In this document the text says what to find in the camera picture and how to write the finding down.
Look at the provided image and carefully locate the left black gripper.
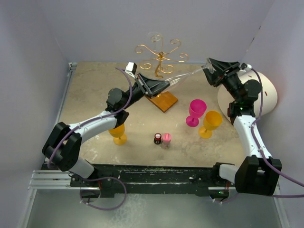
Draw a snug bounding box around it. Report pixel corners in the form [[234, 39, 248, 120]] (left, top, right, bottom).
[[121, 73, 170, 110]]

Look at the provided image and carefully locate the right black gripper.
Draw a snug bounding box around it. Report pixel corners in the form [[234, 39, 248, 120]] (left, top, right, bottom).
[[201, 58, 242, 102]]

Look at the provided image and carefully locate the clear wine glass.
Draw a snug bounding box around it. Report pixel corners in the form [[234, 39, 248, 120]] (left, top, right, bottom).
[[166, 58, 216, 90], [148, 32, 163, 52]]

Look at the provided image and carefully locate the pink wine glass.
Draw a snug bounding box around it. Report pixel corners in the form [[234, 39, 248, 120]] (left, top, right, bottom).
[[185, 99, 207, 127]]

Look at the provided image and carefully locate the yellow wine glass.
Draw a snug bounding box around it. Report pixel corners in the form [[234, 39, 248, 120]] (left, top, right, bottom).
[[199, 111, 223, 139], [109, 124, 127, 145]]

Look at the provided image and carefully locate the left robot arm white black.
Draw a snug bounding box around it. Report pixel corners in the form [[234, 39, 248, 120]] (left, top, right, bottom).
[[42, 69, 170, 186]]

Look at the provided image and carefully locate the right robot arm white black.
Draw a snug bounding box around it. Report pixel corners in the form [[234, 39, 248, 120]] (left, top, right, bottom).
[[201, 58, 282, 196]]

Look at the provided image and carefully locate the pink capped shaker bottle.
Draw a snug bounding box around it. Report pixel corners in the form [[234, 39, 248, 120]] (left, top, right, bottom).
[[161, 133, 171, 149]]

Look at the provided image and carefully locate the dark red capped bottle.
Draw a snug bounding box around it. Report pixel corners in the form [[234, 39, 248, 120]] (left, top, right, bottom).
[[153, 133, 162, 145]]

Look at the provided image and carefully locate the white cylindrical container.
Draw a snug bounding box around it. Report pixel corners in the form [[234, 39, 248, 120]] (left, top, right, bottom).
[[217, 70, 278, 120]]

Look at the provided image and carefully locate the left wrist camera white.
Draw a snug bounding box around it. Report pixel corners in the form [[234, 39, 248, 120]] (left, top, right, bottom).
[[125, 62, 137, 75]]

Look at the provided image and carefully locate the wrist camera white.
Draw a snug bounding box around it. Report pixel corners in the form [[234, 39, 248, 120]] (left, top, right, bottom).
[[240, 63, 252, 72], [125, 62, 137, 75]]

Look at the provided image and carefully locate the gold wire wine glass rack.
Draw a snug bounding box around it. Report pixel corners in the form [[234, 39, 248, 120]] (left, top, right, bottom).
[[134, 39, 189, 113]]

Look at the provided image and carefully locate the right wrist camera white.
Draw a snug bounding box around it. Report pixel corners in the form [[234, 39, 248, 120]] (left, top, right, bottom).
[[240, 63, 252, 72]]

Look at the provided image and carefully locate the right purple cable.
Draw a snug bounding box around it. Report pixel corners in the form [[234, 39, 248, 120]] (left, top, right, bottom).
[[249, 67, 304, 198]]

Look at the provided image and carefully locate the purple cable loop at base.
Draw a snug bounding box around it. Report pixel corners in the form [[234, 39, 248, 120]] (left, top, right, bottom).
[[79, 177, 128, 211]]

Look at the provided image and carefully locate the black base frame bar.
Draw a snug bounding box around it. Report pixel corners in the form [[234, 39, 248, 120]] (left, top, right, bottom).
[[67, 164, 234, 198]]

